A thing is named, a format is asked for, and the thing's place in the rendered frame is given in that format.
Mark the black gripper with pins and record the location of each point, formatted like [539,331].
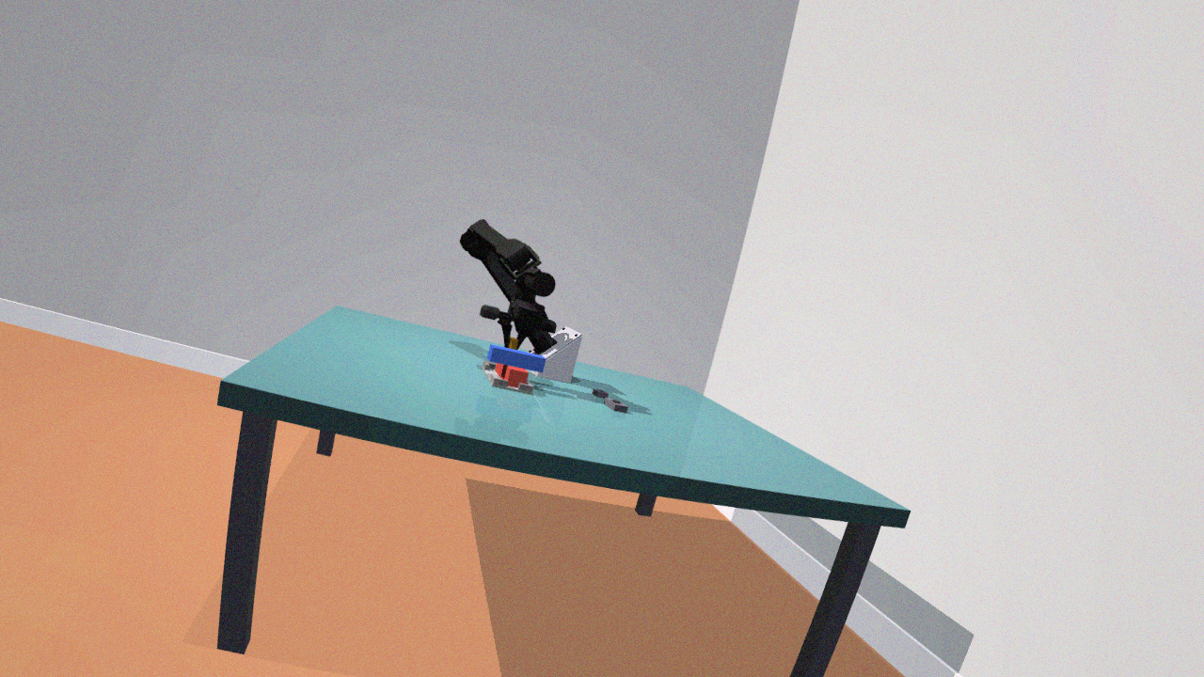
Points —
[505,320]

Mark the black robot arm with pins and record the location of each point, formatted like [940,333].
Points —
[502,257]

